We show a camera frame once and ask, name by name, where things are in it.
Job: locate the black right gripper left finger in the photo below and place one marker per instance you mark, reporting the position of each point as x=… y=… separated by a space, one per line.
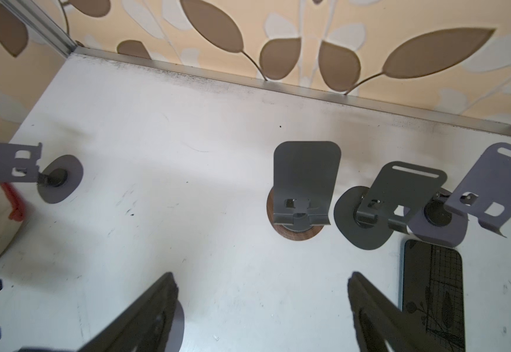
x=145 y=325

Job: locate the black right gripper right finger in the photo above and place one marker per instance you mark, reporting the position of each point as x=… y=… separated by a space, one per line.
x=379 y=324

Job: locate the black smartphone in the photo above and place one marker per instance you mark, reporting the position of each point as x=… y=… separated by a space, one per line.
x=432 y=292

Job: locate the grey phone stand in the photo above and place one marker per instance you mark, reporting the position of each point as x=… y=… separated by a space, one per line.
x=368 y=216
x=19 y=164
x=485 y=193
x=176 y=335

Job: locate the wooden base phone stand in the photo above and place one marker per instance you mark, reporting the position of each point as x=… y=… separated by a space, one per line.
x=304 y=178

